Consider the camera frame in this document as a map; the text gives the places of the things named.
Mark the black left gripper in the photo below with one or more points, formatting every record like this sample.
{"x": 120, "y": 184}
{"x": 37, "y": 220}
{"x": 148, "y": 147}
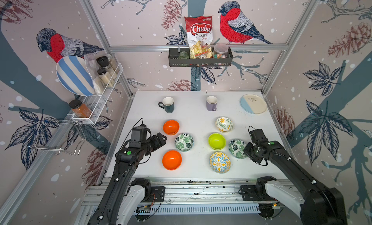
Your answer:
{"x": 157, "y": 143}

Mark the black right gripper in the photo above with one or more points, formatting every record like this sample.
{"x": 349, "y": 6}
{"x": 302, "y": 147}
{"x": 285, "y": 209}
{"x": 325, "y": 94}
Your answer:
{"x": 245, "y": 151}

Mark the green leaf bowl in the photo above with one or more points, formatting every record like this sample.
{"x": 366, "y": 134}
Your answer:
{"x": 184, "y": 142}
{"x": 236, "y": 148}

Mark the blue yellow patterned bowl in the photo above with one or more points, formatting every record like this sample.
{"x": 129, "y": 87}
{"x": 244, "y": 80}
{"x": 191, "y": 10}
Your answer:
{"x": 220, "y": 162}

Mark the yellow flower ceramic bowl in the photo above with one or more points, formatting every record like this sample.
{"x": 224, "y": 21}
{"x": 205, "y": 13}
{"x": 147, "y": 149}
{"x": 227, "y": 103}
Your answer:
{"x": 224, "y": 124}

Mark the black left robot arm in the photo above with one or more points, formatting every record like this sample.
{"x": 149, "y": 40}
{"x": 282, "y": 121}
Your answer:
{"x": 127, "y": 161}

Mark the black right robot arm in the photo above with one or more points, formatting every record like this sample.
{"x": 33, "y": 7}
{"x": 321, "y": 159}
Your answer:
{"x": 314, "y": 203}

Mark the far orange plastic bowl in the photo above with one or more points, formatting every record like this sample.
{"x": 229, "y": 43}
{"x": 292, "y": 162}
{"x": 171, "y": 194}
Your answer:
{"x": 171, "y": 127}

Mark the orange plastic bowl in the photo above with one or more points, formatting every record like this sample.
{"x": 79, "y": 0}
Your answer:
{"x": 172, "y": 160}
{"x": 171, "y": 127}

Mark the near orange plastic bowl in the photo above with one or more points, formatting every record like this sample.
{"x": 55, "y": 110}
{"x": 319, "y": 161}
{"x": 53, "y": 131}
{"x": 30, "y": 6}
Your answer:
{"x": 172, "y": 160}

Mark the dark green mug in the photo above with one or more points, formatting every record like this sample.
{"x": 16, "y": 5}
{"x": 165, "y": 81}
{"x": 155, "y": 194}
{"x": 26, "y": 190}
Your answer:
{"x": 167, "y": 104}

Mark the lime green plastic bowl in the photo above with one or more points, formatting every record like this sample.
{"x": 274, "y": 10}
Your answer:
{"x": 217, "y": 141}

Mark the blue cream ceramic plate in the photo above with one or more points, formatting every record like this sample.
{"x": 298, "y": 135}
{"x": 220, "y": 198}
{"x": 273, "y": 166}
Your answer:
{"x": 253, "y": 104}

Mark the purple mug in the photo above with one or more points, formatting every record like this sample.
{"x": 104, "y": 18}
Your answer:
{"x": 211, "y": 103}

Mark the black lid spice jar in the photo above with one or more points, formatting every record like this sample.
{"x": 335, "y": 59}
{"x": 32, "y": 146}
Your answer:
{"x": 103, "y": 61}
{"x": 105, "y": 77}

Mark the orange spice jar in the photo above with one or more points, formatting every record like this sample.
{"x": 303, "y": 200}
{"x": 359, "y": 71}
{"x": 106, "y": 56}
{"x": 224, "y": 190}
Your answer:
{"x": 80, "y": 109}

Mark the green glass jar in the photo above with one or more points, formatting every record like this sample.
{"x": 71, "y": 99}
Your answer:
{"x": 183, "y": 55}

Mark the plastic bag on shelf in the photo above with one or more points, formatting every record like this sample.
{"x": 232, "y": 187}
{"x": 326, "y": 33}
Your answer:
{"x": 92, "y": 67}

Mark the blue white striped plate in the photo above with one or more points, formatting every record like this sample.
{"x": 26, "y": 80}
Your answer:
{"x": 72, "y": 74}

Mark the clear jar pink lid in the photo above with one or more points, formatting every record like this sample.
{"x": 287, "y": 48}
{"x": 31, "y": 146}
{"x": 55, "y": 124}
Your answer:
{"x": 220, "y": 50}

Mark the red Chuba chips bag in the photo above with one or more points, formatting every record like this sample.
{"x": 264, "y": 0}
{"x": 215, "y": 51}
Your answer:
{"x": 200, "y": 36}

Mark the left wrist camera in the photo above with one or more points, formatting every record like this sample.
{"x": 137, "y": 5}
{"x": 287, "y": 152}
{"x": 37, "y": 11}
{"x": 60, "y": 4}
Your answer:
{"x": 139, "y": 133}

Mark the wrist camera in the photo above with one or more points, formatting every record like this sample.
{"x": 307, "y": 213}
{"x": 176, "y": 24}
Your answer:
{"x": 258, "y": 136}
{"x": 139, "y": 133}

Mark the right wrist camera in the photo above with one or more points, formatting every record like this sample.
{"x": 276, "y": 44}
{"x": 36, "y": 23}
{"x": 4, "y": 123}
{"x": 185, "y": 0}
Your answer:
{"x": 258, "y": 136}

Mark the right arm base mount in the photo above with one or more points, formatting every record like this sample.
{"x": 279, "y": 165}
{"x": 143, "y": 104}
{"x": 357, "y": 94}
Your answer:
{"x": 254, "y": 193}

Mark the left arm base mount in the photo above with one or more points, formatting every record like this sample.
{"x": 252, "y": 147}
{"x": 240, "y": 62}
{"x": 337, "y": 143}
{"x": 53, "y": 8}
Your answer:
{"x": 154, "y": 194}

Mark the white wire wall shelf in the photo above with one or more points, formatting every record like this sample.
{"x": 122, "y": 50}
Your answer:
{"x": 97, "y": 103}

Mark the black wall basket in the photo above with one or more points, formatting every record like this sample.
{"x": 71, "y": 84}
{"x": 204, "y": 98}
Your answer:
{"x": 176, "y": 61}

